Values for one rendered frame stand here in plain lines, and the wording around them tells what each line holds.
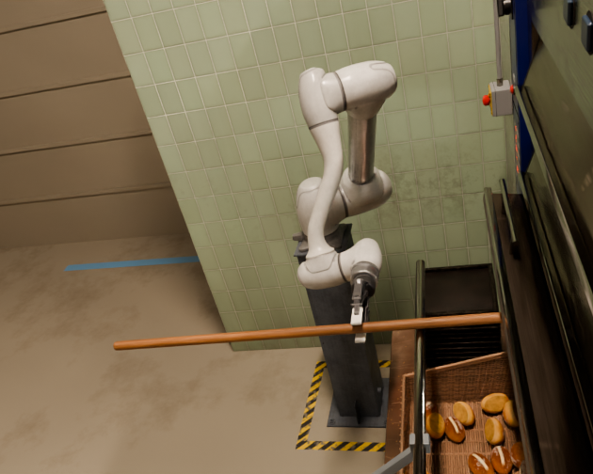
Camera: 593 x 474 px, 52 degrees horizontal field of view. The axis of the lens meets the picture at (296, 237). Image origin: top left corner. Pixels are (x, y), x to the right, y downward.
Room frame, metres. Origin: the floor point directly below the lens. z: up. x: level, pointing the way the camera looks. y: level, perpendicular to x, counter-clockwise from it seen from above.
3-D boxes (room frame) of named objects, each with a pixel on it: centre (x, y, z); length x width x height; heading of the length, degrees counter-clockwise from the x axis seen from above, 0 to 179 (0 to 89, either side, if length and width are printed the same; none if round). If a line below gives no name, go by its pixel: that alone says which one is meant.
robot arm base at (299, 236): (2.22, -0.09, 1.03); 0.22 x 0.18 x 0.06; 70
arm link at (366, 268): (1.59, -0.18, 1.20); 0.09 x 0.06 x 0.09; 73
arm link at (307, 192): (2.22, -0.12, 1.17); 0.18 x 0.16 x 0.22; 96
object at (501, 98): (2.10, -0.86, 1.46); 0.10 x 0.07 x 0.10; 162
